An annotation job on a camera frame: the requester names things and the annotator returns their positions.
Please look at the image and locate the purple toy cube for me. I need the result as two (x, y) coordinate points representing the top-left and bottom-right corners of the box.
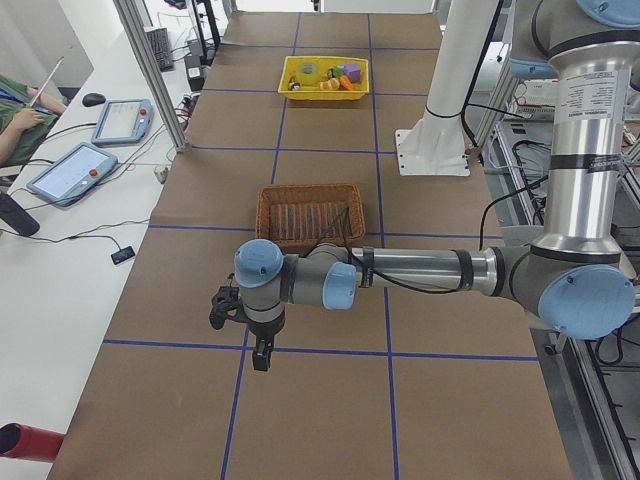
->
(342, 63), (361, 83)

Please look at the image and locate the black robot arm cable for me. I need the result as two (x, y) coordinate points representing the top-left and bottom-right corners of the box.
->
(312, 204), (551, 296)

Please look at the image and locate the white power adapter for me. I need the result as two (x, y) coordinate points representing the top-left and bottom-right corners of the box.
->
(154, 165), (169, 184)

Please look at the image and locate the orange toy carrot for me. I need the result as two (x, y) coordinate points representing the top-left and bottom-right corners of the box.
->
(338, 75), (356, 91)

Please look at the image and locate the lower blue teach pendant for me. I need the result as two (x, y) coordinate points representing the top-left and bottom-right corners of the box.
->
(27, 143), (117, 206)

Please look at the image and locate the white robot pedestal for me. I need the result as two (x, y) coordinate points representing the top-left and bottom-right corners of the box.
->
(395, 0), (501, 177)

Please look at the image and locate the yellow plastic basket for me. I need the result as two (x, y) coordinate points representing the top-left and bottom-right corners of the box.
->
(278, 56), (370, 101)

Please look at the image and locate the blue teach pendant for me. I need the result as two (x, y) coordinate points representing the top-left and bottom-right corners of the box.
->
(91, 99), (154, 147)
(27, 143), (117, 206)

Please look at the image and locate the aluminium frame post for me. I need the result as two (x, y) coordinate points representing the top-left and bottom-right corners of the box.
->
(113, 0), (187, 153)

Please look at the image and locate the brown wicker basket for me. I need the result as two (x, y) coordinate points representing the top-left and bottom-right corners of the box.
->
(256, 183), (365, 253)

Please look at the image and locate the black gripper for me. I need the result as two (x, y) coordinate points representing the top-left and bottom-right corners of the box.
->
(248, 319), (285, 371)

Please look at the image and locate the black keyboard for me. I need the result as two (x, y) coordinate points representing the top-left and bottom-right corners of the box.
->
(145, 27), (174, 71)

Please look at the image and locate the upper blue teach pendant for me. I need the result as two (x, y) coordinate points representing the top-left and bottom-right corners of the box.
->
(91, 99), (154, 147)

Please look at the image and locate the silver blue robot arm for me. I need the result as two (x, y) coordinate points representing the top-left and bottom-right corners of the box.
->
(210, 1), (639, 371)

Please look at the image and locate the red cylinder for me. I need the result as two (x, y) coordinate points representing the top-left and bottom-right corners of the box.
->
(1, 423), (65, 463)

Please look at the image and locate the black computer mouse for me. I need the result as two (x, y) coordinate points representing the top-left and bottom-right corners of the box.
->
(81, 92), (106, 108)

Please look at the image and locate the small black device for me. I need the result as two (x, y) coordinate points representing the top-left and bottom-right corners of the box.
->
(110, 246), (135, 265)

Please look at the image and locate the person in green shirt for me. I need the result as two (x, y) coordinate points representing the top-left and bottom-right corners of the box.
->
(1, 75), (66, 167)

